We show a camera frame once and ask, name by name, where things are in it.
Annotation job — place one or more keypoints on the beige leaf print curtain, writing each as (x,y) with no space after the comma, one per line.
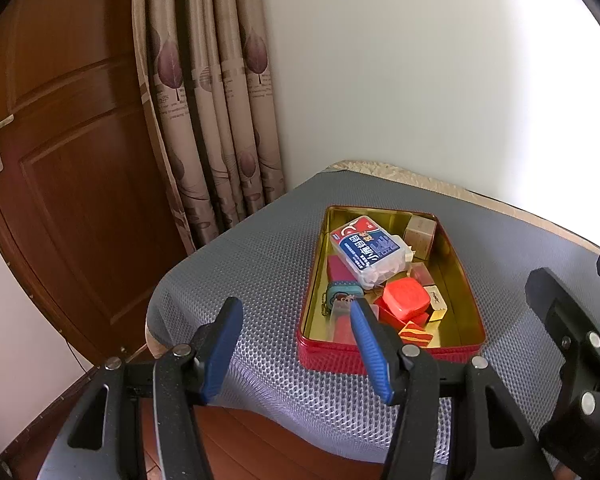
(205,110)

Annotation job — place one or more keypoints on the blue cartoon pouch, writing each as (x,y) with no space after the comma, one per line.
(342,297)

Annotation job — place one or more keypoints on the clear case blue red label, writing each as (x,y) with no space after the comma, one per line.
(367,250)

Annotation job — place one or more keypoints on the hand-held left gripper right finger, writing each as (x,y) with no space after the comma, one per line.
(372,355)

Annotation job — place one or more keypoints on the red tin box gold interior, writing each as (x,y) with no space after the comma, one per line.
(457,320)

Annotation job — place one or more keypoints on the clear case pink insert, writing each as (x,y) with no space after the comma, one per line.
(420,272)

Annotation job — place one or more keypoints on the pink box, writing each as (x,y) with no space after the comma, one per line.
(337,270)

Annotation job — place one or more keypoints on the brown cardboard box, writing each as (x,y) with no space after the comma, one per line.
(420,232)

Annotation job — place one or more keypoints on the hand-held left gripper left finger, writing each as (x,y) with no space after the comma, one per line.
(225,350)

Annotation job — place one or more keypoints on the brown wooden door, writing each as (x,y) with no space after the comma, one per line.
(80,185)

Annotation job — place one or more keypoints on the yellow striped box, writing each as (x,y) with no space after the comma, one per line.
(415,335)

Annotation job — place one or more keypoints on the red rounded box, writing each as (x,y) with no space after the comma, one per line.
(405,300)

